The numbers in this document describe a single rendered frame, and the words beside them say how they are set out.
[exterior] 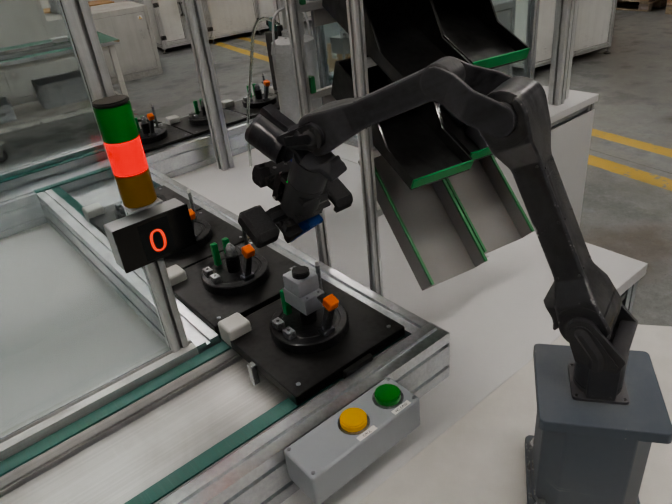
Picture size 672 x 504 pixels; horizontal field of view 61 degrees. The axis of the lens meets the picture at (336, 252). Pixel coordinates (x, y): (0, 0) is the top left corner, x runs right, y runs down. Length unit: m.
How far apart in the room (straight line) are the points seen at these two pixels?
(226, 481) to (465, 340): 0.55
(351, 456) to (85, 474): 0.41
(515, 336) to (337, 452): 0.49
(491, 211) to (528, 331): 0.25
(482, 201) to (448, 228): 0.12
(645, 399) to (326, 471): 0.42
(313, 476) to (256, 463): 0.09
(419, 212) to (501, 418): 0.41
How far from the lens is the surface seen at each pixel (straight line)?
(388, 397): 0.90
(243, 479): 0.85
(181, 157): 2.13
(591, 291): 0.71
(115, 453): 1.01
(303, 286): 0.97
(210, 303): 1.17
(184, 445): 0.98
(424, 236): 1.12
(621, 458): 0.82
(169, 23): 9.82
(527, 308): 1.27
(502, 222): 1.24
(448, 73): 0.66
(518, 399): 1.07
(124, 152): 0.87
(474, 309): 1.25
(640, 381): 0.84
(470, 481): 0.95
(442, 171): 1.01
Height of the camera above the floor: 1.60
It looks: 30 degrees down
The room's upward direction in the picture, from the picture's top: 7 degrees counter-clockwise
